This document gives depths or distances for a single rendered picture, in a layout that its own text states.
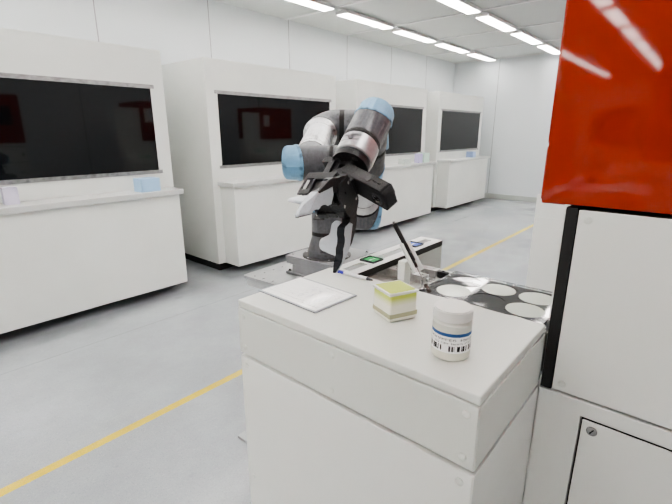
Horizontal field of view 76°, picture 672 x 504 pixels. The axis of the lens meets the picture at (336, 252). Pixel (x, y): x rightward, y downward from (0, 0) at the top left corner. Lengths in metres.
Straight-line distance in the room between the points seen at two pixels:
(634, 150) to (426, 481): 0.70
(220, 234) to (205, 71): 1.50
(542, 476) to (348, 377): 0.55
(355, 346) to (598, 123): 0.61
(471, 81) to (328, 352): 9.29
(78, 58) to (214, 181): 1.42
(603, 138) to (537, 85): 8.56
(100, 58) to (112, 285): 1.70
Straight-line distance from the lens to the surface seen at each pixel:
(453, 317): 0.78
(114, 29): 4.99
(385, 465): 0.94
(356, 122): 0.84
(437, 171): 7.73
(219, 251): 4.44
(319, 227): 1.61
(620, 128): 0.95
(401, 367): 0.80
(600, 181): 0.95
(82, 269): 3.64
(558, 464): 1.19
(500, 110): 9.68
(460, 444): 0.81
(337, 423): 0.98
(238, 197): 4.21
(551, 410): 1.12
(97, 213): 3.61
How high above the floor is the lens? 1.36
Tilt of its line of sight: 16 degrees down
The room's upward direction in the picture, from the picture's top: straight up
